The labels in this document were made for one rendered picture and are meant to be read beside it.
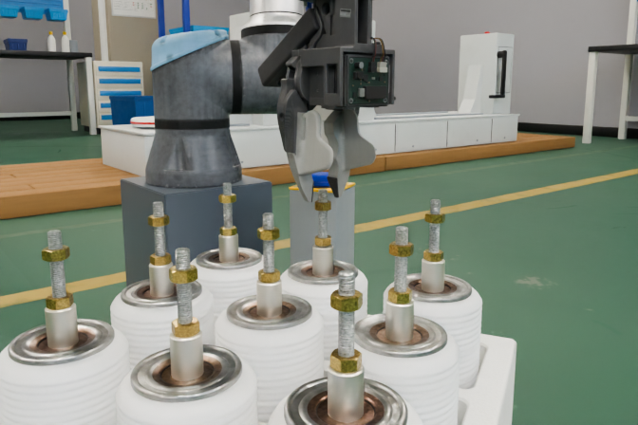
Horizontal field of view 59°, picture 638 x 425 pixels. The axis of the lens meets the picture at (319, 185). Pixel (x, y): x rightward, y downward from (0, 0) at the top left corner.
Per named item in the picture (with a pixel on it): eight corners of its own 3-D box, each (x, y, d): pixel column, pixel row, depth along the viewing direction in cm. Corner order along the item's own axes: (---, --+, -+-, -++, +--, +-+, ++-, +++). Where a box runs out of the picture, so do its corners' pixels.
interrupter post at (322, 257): (338, 275, 61) (338, 245, 60) (324, 281, 59) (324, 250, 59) (322, 270, 62) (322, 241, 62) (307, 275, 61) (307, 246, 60)
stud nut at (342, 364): (367, 367, 34) (367, 355, 34) (347, 377, 33) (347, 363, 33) (345, 356, 36) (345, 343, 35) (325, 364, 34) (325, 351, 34)
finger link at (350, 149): (366, 204, 57) (358, 113, 55) (328, 195, 61) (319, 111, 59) (387, 196, 59) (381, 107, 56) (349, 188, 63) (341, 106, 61)
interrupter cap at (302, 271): (372, 274, 61) (372, 268, 61) (326, 293, 56) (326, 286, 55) (320, 260, 66) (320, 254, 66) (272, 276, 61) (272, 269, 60)
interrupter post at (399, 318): (392, 347, 44) (393, 307, 43) (379, 335, 46) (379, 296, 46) (420, 342, 45) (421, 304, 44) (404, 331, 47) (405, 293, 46)
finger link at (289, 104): (281, 152, 55) (291, 60, 54) (272, 150, 56) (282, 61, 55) (319, 155, 58) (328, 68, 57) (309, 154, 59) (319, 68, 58)
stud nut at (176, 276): (165, 284, 38) (164, 271, 37) (173, 275, 39) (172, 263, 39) (195, 284, 37) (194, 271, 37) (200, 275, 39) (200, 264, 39)
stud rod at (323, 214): (325, 256, 61) (325, 188, 60) (328, 259, 60) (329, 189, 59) (316, 258, 61) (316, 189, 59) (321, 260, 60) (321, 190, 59)
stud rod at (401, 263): (395, 322, 45) (397, 229, 43) (391, 317, 46) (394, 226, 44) (407, 321, 45) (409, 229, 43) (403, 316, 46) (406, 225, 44)
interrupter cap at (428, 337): (376, 368, 41) (377, 360, 41) (337, 327, 48) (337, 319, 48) (466, 352, 43) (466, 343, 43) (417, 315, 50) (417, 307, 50)
